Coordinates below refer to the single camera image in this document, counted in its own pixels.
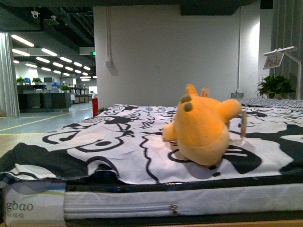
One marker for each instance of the yellow plush dinosaur toy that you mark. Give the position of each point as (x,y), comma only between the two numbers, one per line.
(201,126)

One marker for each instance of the green potted plant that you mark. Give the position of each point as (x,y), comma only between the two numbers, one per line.
(275,87)

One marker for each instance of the red fire extinguisher box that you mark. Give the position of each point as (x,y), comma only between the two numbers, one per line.
(95,106)

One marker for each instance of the dark office desk row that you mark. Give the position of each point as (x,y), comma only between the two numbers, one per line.
(36,98)

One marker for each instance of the white toy label tag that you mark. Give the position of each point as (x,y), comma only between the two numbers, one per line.
(243,123)

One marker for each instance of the striped blue pillow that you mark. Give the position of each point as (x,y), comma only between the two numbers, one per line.
(292,104)

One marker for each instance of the small framed picture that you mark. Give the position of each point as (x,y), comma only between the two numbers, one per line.
(273,60)

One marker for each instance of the black and white bedsheet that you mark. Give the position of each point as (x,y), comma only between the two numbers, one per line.
(125,143)

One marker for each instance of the white mattress with zipper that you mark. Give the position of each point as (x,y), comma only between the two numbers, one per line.
(94,203)

